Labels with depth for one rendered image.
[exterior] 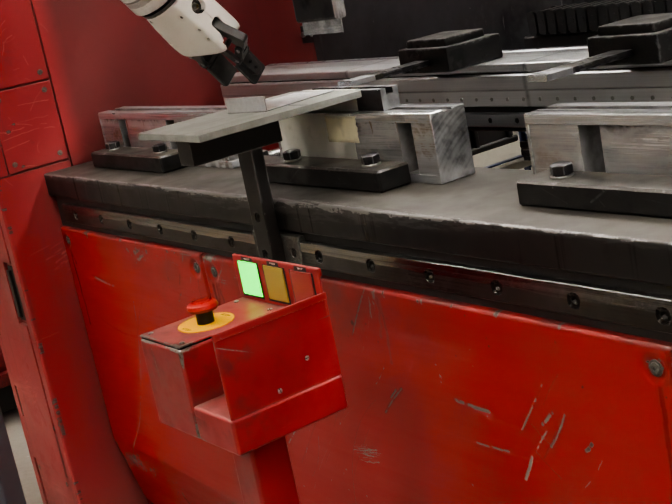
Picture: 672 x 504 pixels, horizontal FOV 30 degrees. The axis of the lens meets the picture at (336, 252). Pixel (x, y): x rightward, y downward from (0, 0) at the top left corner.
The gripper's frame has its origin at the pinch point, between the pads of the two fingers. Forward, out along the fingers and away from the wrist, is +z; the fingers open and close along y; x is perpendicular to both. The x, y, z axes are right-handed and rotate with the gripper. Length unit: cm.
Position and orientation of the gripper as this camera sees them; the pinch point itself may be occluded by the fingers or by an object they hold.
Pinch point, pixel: (237, 69)
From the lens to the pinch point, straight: 174.8
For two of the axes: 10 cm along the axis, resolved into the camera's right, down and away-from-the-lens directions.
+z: 5.9, 5.4, 5.9
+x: -4.2, 8.4, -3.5
